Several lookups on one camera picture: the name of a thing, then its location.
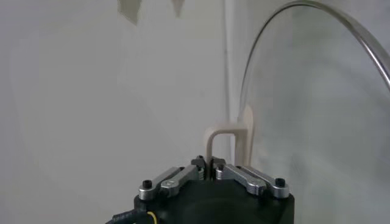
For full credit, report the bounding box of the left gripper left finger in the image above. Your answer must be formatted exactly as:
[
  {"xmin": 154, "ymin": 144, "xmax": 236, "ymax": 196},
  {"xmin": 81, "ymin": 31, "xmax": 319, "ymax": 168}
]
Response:
[{"xmin": 138, "ymin": 155, "xmax": 208, "ymax": 201}]

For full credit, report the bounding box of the round glass pot lid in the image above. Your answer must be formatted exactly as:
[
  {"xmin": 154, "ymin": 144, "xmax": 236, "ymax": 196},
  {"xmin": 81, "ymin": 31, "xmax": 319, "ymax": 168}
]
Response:
[{"xmin": 204, "ymin": 0, "xmax": 390, "ymax": 224}]

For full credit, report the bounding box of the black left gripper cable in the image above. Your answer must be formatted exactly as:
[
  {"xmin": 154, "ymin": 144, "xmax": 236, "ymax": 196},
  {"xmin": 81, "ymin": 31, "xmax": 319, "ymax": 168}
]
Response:
[{"xmin": 105, "ymin": 209, "xmax": 158, "ymax": 224}]

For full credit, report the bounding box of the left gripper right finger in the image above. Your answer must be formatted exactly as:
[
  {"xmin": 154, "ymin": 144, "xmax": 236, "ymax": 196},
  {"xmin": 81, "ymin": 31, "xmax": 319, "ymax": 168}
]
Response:
[{"xmin": 210, "ymin": 156, "xmax": 290, "ymax": 200}]

